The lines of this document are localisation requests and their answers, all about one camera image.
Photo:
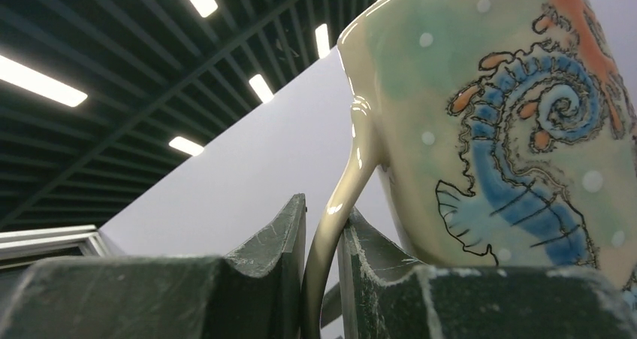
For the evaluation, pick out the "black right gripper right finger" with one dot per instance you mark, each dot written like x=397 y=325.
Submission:
x=386 y=293

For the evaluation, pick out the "seahorse cream mug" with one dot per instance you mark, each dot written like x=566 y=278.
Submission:
x=503 y=133

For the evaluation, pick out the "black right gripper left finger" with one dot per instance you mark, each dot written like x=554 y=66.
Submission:
x=251 y=292

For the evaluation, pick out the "aluminium frame rail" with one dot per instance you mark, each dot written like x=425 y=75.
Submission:
x=21 y=248

